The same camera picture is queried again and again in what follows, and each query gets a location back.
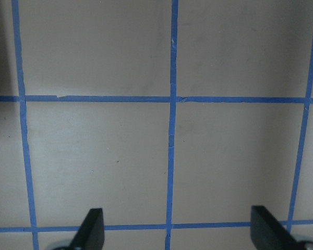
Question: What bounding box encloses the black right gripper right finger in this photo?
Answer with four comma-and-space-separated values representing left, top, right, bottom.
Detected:
250, 206, 306, 250

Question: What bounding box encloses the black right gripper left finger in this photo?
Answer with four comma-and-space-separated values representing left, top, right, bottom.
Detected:
68, 208, 105, 250

